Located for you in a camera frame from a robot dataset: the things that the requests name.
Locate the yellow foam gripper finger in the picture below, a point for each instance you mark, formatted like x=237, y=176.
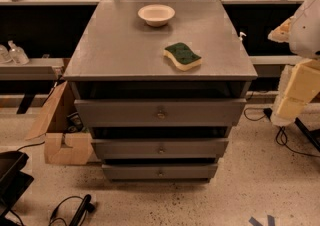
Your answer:
x=298, y=86

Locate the grey drawer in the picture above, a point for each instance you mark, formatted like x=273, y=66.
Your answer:
x=160, y=112
x=151, y=172
x=172, y=148

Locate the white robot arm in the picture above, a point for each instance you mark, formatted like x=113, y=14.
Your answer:
x=301, y=31

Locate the grey drawer cabinet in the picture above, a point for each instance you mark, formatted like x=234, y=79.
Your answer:
x=119, y=56

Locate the grey top drawer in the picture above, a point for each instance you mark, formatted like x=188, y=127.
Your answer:
x=160, y=112

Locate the grey bottom drawer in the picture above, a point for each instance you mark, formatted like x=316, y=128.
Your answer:
x=151, y=172

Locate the black power adapter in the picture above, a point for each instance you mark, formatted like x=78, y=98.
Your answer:
x=268, y=113

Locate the white pump bottle top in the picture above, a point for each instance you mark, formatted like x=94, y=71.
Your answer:
x=242, y=35

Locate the green yellow sponge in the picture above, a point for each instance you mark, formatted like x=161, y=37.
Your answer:
x=182, y=56

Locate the blue floor tape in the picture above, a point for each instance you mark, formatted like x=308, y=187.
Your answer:
x=269, y=220

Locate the white bowl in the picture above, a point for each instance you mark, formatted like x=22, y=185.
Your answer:
x=156, y=15

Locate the cardboard box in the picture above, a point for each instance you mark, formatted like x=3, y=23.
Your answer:
x=61, y=147

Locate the clear sanitizer bottle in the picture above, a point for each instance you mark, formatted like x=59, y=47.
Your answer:
x=17, y=54

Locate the clear bottle at edge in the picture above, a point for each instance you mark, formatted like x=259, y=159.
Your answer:
x=4, y=55

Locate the black tray stack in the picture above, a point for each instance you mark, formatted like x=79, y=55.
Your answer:
x=13, y=182

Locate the black tool with cable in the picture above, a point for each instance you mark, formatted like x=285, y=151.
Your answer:
x=83, y=209

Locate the grey metal shelf rail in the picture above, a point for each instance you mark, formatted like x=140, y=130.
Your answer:
x=36, y=69

